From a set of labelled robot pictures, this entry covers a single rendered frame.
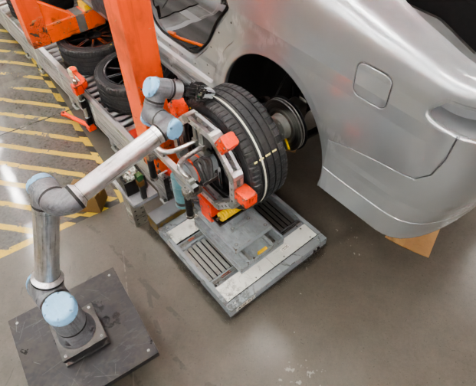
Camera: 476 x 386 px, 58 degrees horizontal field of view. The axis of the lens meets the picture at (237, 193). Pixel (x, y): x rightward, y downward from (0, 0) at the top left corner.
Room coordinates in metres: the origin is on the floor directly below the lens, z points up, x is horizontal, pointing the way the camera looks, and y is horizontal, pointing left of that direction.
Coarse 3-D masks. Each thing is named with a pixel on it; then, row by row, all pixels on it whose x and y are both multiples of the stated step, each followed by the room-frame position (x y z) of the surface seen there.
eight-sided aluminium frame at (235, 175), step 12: (180, 120) 1.73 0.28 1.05; (192, 120) 1.64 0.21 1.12; (204, 120) 1.64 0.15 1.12; (204, 132) 1.57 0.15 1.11; (216, 132) 1.55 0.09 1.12; (180, 156) 1.78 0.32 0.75; (228, 156) 1.49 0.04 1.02; (228, 168) 1.43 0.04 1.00; (240, 168) 1.44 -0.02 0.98; (228, 180) 1.43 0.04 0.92; (240, 180) 1.42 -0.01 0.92; (204, 192) 1.62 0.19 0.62; (216, 192) 1.61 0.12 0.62; (216, 204) 1.52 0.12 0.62; (228, 204) 1.43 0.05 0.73; (240, 204) 1.42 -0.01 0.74
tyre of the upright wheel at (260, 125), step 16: (224, 96) 1.75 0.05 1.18; (240, 96) 1.74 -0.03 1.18; (208, 112) 1.67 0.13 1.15; (224, 112) 1.63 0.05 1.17; (240, 112) 1.64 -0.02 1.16; (256, 112) 1.66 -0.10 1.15; (224, 128) 1.58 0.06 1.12; (240, 128) 1.56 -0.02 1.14; (256, 128) 1.58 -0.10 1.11; (272, 128) 1.61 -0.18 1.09; (240, 144) 1.50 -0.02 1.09; (272, 144) 1.55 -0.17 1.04; (240, 160) 1.49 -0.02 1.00; (256, 160) 1.47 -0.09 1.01; (272, 160) 1.50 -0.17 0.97; (256, 176) 1.43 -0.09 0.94; (272, 176) 1.48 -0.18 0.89; (272, 192) 1.51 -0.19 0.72; (240, 208) 1.49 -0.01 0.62
